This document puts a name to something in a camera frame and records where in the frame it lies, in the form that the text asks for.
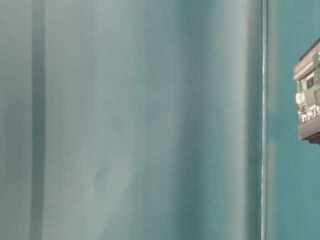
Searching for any black bench vise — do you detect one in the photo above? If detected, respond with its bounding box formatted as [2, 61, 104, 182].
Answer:
[293, 39, 320, 144]

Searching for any green PCB board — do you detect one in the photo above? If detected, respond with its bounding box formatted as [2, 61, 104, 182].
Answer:
[295, 69, 320, 124]

